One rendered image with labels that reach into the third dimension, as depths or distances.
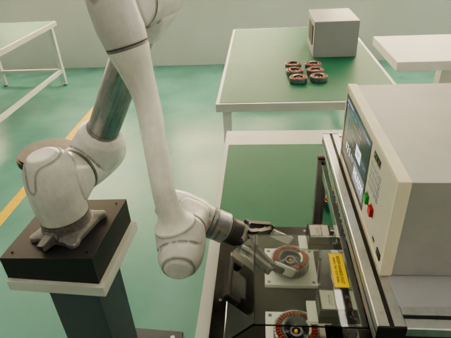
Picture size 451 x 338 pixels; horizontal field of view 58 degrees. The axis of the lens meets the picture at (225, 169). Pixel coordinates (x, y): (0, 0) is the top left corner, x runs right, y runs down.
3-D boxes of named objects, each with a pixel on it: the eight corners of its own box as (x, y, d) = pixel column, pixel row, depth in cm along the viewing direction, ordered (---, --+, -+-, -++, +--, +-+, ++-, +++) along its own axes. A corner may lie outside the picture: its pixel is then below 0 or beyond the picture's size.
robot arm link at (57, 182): (26, 224, 128) (-2, 164, 117) (66, 192, 142) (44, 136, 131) (66, 233, 122) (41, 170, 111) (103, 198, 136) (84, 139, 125)
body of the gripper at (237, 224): (223, 228, 122) (250, 240, 123) (220, 247, 115) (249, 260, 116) (234, 210, 118) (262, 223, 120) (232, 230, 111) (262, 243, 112)
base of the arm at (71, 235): (19, 250, 126) (12, 236, 124) (64, 208, 144) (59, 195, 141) (67, 258, 120) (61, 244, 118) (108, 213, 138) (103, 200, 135)
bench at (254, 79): (222, 206, 279) (215, 104, 239) (235, 101, 435) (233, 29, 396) (388, 207, 269) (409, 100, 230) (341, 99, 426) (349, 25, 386)
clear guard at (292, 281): (223, 343, 76) (221, 322, 73) (231, 253, 96) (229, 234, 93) (404, 350, 73) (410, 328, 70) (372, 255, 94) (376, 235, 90)
